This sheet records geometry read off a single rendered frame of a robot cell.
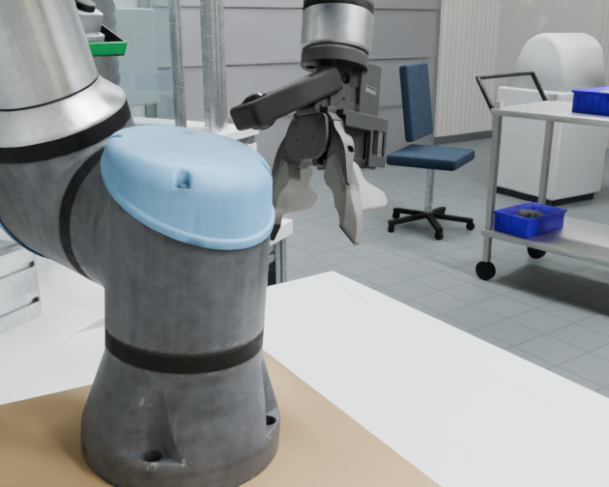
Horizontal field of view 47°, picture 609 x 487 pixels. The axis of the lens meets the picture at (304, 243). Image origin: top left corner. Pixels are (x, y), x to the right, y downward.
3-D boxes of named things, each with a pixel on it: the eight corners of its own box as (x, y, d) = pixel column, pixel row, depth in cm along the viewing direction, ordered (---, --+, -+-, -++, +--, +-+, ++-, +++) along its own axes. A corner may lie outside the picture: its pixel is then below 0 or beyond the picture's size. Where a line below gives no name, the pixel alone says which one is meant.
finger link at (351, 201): (411, 230, 68) (379, 157, 72) (363, 224, 64) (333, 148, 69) (391, 247, 70) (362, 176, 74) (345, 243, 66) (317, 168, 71)
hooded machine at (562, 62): (603, 198, 515) (624, 33, 480) (556, 210, 484) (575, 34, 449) (530, 182, 566) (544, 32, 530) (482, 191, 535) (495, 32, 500)
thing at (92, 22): (101, 53, 113) (110, 11, 109) (78, 54, 109) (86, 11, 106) (71, 29, 116) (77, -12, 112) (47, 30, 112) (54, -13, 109)
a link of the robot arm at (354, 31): (332, -4, 69) (285, 15, 76) (328, 42, 69) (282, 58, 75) (389, 16, 73) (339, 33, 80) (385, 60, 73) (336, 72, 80)
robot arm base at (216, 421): (317, 457, 54) (329, 338, 51) (129, 527, 45) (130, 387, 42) (218, 373, 65) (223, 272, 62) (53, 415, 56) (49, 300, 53)
